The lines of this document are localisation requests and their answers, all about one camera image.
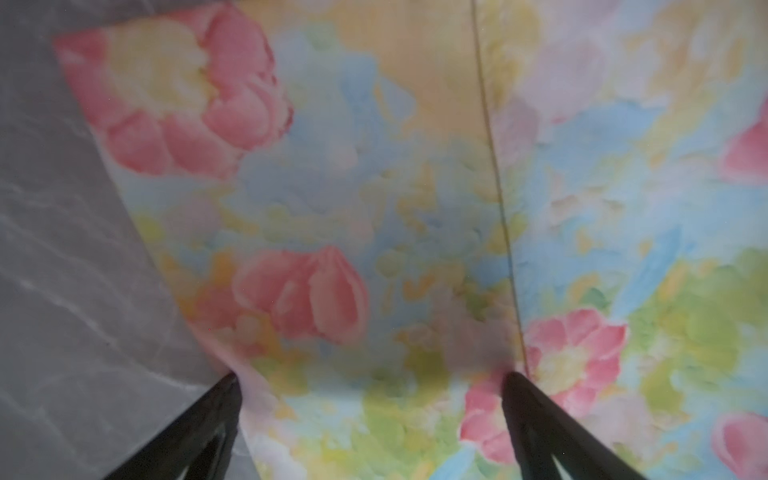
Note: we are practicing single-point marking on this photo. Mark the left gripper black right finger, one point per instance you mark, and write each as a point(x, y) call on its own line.
point(544, 437)

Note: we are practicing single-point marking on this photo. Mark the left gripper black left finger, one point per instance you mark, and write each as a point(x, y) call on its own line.
point(196, 445)

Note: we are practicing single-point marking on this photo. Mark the pastel floral skirt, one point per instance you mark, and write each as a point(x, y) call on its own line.
point(372, 210)

